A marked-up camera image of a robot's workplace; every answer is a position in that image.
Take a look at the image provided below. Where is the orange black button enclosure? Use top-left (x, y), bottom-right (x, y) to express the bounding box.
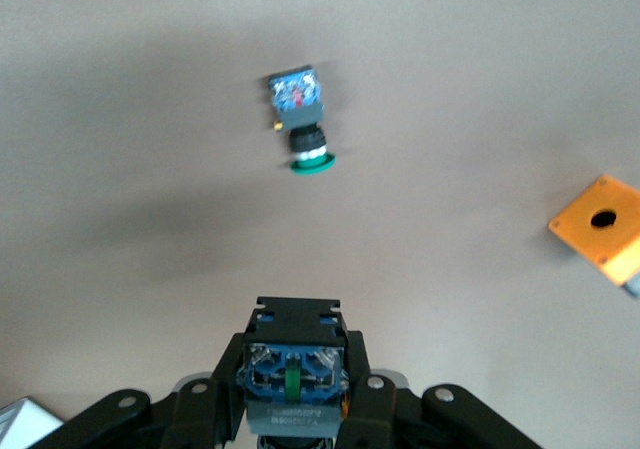
top-left (547, 173), bottom-right (640, 300)

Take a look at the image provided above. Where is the green push button switch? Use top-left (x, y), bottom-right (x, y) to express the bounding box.
top-left (267, 63), bottom-right (337, 177)

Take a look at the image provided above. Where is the brown table cover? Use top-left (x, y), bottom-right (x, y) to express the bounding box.
top-left (0, 0), bottom-right (640, 449)

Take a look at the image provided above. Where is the white drawer cabinet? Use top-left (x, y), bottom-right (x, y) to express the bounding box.
top-left (0, 396), bottom-right (64, 449)

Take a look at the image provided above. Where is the red push button switch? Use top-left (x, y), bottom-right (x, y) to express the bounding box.
top-left (243, 296), bottom-right (351, 449)

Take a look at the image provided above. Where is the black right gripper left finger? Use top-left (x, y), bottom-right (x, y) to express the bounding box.
top-left (44, 332), bottom-right (250, 449)

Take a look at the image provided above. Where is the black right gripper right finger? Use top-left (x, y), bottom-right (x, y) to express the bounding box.
top-left (338, 329), bottom-right (542, 449)

